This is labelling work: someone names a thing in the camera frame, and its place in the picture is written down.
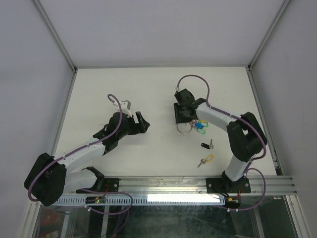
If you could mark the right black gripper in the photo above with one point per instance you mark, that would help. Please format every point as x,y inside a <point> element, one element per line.
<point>178,119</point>

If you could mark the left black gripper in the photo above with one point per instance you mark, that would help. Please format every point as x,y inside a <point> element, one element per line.
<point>138,128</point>

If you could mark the large keyring with coloured keys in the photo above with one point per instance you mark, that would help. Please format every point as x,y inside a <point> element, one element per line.
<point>200,126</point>

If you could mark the key with black tag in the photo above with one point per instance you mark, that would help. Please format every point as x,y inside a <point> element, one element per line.
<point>208,146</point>

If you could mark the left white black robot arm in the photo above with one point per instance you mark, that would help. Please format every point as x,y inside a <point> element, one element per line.
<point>51,176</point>

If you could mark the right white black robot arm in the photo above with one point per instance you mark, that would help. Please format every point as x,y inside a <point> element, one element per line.
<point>246,138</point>

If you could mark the key with yellow tag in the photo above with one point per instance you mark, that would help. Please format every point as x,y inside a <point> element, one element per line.
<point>206,160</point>

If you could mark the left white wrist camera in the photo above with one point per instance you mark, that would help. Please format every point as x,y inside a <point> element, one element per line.
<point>124,106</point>

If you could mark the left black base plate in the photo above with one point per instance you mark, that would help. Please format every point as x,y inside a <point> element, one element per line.
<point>108,185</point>

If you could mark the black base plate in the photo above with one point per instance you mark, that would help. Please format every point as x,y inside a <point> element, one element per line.
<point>219,185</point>
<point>108,185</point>

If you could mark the right aluminium frame post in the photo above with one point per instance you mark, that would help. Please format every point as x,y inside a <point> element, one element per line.
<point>269,33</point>

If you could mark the aluminium frame post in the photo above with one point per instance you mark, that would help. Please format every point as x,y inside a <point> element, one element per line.
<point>53,33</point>
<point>269,33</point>

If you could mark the grey slotted cable duct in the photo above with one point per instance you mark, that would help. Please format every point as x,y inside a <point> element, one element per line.
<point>151,199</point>

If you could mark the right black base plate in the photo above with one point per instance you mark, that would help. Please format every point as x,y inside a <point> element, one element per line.
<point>219,185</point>

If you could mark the aluminium mounting rail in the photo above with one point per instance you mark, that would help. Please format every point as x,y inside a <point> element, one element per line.
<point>134,185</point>

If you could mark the left aluminium frame post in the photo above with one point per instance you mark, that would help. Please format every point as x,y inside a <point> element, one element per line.
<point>53,33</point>

